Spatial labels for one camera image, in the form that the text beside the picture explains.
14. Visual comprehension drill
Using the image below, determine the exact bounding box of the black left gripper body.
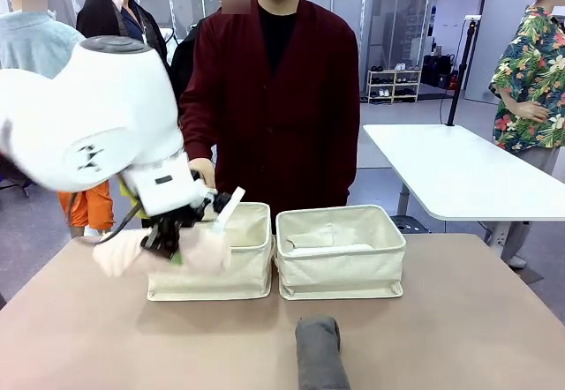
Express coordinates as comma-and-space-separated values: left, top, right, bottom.
141, 202, 213, 244

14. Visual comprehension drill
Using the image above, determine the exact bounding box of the pale pink towel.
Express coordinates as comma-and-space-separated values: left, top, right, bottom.
91, 225, 233, 279

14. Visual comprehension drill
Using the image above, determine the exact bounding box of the white towel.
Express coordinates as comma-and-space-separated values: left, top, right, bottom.
286, 242, 376, 259

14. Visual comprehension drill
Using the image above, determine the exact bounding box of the person's left forearm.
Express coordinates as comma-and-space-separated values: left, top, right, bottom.
326, 111, 362, 208

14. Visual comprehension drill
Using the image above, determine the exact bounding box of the person's right forearm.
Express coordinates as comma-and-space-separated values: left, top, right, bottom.
178, 89, 222, 164

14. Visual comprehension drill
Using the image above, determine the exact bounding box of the person's right hand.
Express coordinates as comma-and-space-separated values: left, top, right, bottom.
187, 158, 218, 190

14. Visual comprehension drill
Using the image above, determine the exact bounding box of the cream fabric basket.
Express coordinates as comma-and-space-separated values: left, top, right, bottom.
147, 201, 273, 302
275, 204, 406, 301

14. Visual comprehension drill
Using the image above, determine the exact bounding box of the person in maroon cardigan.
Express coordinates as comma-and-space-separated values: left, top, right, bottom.
178, 0, 362, 232

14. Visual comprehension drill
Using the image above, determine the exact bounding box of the person in black behind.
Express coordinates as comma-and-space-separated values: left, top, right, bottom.
169, 0, 252, 113

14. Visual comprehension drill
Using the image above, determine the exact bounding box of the grey rolled towel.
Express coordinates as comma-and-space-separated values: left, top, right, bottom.
294, 314, 352, 390

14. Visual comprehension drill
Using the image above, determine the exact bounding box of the figure with yellow apron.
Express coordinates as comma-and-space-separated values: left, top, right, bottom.
75, 0, 172, 220

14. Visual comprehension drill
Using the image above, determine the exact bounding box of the figure in blue fleece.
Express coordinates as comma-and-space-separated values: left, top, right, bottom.
0, 0, 117, 239

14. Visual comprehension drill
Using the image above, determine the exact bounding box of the wooden shoe rack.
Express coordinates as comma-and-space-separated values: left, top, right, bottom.
365, 68, 421, 104

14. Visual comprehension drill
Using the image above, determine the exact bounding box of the white side table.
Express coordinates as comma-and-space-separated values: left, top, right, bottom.
362, 124, 565, 250

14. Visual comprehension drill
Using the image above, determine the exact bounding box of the black case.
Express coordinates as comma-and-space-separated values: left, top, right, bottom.
421, 53, 456, 90

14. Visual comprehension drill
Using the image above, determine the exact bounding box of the black tripod pole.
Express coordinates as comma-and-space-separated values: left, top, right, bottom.
445, 15, 482, 127

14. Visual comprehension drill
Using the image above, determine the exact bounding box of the figure in floral shirt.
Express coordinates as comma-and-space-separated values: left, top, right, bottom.
488, 0, 565, 270

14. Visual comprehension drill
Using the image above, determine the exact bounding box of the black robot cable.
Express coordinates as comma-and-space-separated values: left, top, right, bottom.
97, 173, 149, 244

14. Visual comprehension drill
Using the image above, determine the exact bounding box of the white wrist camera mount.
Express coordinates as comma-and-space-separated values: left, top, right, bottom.
193, 185, 246, 235

